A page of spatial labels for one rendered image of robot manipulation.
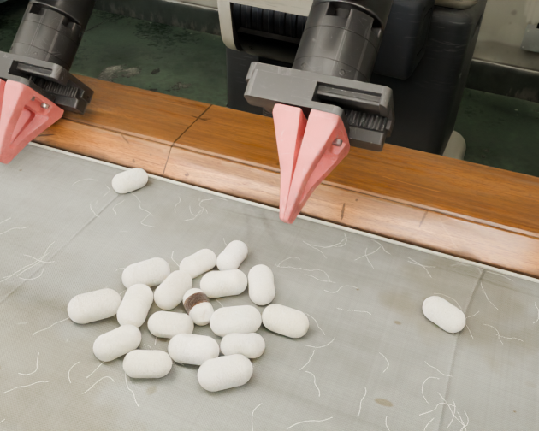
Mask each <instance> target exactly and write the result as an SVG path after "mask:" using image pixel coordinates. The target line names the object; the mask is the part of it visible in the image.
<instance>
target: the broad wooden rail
mask: <svg viewBox="0 0 539 431"><path fill-rule="evenodd" d="M72 75H73V76H74V77H76V78H77V79H78V80H80V81H81V82H83V83H84V84H85V85H87V86H88V87H89V88H91V89H92V90H93V91H94V93H93V96H92V100H91V102H90V103H89V104H88V105H87V106H86V111H85V113H84V114H83V115H82V114H78V113H75V112H72V111H68V110H65V109H64V112H63V114H62V117H61V118H60V119H58V120H57V121H56V122H54V123H53V124H52V125H50V126H49V127H48V128H46V129H45V130H44V131H43V132H42V133H41V134H39V135H38V136H37V137H36V138H34V139H33V140H32V141H30V142H33V143H36V144H40V145H45V146H49V147H51V148H55V149H58V150H61V151H67V152H71V153H74V154H77V155H81V156H86V157H90V158H92V159H96V160H99V161H102V162H108V163H111V164H115V165H118V166H122V167H124V168H130V169H133V168H142V169H143V170H144V171H145V172H146V173H147V174H152V175H155V176H159V177H163V178H165V179H169V180H174V181H178V182H181V183H184V184H188V185H191V186H196V187H200V188H203V189H206V190H210V191H213V192H219V193H222V194H225V195H229V196H232V197H235V198H241V199H244V200H247V201H251V202H254V203H257V204H263V205H266V206H269V207H273V208H276V209H280V191H281V167H280V161H279V154H278V148H277V142H276V135H275V123H274V118H271V117H267V116H263V115H256V114H252V113H248V112H244V111H240V110H236V109H229V108H225V107H221V106H217V105H213V104H209V103H202V102H198V101H194V100H190V99H186V98H182V97H175V96H171V95H168V94H163V93H160V92H153V91H148V90H145V89H140V88H137V87H132V86H125V85H122V84H117V83H114V82H109V81H106V80H99V79H94V78H91V77H86V76H83V75H78V74H72ZM299 215H302V216H307V217H310V218H314V219H317V220H320V221H325V222H329V223H333V224H335V225H339V226H343V227H348V228H351V229H355V230H358V231H361V232H365V233H370V234H374V235H376V236H380V237H383V238H386V239H392V240H396V241H399V242H402V243H406V244H408V245H415V246H417V247H421V248H424V249H427V250H431V251H436V252H440V253H443V254H447V255H449V256H453V257H458V258H462V259H465V260H468V261H472V262H475V263H481V264H484V265H488V266H490V267H494V268H498V269H503V270H506V271H509V272H513V273H516V274H519V275H525V276H528V277H531V278H535V279H538V280H539V177H535V176H532V175H527V174H521V173H517V172H513V171H509V170H505V169H501V168H494V167H490V166H486V165H482V164H478V163H474V162H467V161H463V160H459V159H455V158H451V157H447V156H440V155H436V154H432V153H428V152H424V151H417V150H413V149H409V148H406V147H401V146H398V145H391V144H386V143H384V146H383V148H382V151H380V152H378V151H370V150H366V149H362V148H358V147H353V146H350V150H349V152H348V154H347V155H346V156H345V157H344V158H343V160H342V161H341V162H340V163H339V164H338V165H337V166H336V167H335V168H334V169H333V170H332V171H331V172H330V173H329V175H328V176H327V177H326V178H325V179H324V180H323V181H322V182H321V183H320V184H319V185H318V186H317V188H316V189H315V190H314V191H313V192H312V194H311V195H310V197H309V198H308V200H307V201H306V203H305V205H304V207H303V208H302V210H301V211H300V212H299Z"/></svg>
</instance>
